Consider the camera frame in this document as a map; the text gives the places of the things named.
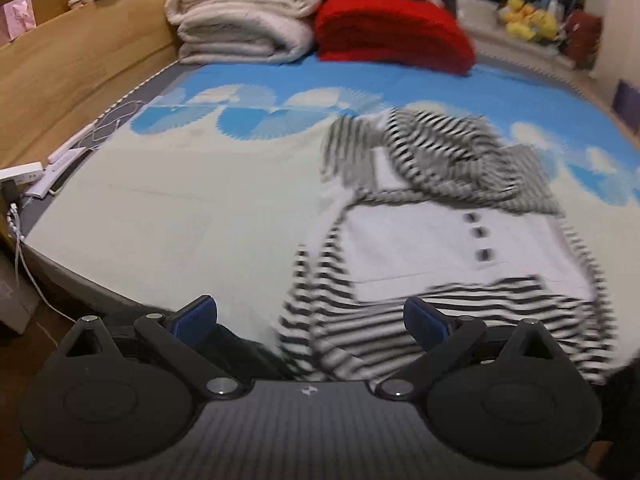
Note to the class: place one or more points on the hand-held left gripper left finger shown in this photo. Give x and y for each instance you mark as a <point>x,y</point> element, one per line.
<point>195,316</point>

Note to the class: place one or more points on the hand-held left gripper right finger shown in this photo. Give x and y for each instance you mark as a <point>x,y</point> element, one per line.
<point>427,321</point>

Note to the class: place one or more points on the striped black white hoodie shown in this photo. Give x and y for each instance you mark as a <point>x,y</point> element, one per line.
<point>425,250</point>

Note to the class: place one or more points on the blue green printed bedsheet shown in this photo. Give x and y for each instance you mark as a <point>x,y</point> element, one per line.
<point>175,220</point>

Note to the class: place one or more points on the white power strip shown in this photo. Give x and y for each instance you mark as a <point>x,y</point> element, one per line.
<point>20,172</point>

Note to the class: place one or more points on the wooden headboard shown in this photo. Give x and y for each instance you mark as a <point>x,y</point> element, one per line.
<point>75,75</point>

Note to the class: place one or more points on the folded red blanket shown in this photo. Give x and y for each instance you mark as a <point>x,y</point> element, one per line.
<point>390,30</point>

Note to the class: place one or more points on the folded white quilt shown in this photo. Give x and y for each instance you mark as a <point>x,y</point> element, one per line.
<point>240,15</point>

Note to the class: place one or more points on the yellow plush toys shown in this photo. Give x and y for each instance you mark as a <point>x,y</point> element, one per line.
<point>530,17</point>

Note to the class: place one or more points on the small figurine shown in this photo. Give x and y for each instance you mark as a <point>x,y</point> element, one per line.
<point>76,2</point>

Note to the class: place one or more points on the pink card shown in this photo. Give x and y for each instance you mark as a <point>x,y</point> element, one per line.
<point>20,20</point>

